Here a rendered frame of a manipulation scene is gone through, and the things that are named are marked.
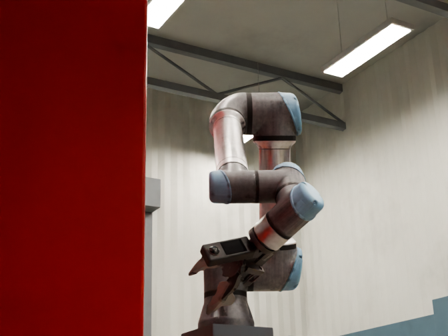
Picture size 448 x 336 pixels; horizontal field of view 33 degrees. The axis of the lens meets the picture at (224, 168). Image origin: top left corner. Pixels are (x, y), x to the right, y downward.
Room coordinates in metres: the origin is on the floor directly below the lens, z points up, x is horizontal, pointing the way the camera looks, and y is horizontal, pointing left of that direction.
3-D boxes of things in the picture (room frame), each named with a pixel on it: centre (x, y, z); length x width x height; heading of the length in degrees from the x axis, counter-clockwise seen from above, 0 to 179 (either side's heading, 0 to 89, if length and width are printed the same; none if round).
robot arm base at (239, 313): (2.04, 0.01, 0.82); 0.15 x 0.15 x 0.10
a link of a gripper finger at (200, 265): (1.72, 0.04, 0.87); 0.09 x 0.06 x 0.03; 52
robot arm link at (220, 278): (2.04, 0.00, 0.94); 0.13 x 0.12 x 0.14; 93
